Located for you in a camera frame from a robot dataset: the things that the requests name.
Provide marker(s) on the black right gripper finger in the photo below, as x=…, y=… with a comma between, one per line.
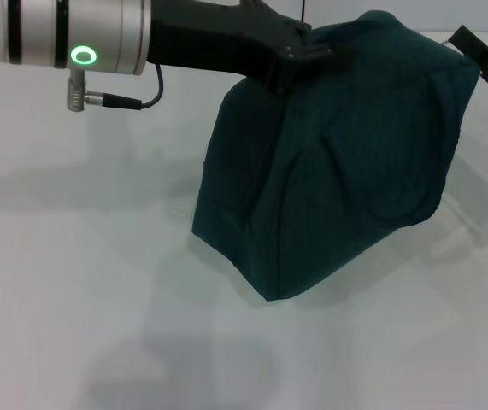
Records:
x=472, y=45

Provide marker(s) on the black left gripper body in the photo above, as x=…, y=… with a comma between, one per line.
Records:
x=226, y=38

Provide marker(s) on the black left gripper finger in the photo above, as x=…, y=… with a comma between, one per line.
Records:
x=329, y=60

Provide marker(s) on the dark teal insulated lunch bag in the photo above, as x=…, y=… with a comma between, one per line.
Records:
x=333, y=171

